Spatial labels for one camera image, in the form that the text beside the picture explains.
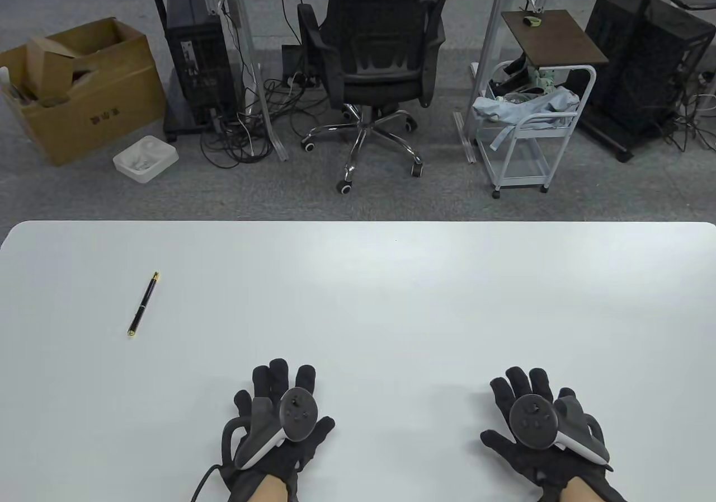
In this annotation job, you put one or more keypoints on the person's right hand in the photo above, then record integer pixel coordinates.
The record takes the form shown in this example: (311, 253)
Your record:
(517, 381)

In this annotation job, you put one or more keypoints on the person's left hand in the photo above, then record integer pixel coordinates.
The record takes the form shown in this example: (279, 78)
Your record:
(274, 379)

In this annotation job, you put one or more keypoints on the black gold fountain pen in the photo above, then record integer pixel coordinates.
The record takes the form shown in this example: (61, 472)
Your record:
(150, 289)

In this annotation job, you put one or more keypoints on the person's right forearm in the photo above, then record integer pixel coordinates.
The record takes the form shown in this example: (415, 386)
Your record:
(579, 493)

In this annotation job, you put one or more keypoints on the person's left forearm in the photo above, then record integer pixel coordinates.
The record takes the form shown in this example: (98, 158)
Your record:
(268, 491)

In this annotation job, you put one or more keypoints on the grey white left hand controller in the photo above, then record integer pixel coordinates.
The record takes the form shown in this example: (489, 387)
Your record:
(296, 412)

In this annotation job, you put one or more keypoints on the grey white hand controller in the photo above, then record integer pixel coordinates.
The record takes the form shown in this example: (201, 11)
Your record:
(296, 412)
(534, 421)

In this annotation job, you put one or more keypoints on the grey white right hand controller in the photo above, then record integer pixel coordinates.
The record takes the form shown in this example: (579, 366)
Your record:
(534, 421)

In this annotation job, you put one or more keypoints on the white rolling cart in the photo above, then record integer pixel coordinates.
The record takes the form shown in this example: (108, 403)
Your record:
(517, 163)

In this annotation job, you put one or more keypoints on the white plastic tray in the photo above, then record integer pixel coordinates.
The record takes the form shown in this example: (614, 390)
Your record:
(145, 158)

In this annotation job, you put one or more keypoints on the light blue cloth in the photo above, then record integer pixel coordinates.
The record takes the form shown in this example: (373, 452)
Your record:
(531, 107)

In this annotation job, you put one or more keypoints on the black device in cart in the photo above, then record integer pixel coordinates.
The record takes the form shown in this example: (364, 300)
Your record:
(512, 76)

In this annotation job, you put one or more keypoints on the brown cardboard box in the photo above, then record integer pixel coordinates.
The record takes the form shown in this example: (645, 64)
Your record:
(100, 116)

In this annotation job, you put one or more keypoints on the small black box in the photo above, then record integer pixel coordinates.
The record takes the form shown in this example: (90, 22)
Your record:
(291, 62)

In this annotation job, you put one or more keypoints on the large black computer tower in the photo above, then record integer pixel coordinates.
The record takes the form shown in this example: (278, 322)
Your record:
(637, 60)

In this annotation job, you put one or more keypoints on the dark brown side table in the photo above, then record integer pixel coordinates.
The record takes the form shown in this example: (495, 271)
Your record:
(554, 37)

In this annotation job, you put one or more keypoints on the small green object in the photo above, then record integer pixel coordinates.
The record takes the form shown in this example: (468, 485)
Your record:
(532, 21)

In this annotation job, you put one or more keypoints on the black mesh office chair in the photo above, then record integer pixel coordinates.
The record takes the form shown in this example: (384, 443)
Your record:
(380, 32)

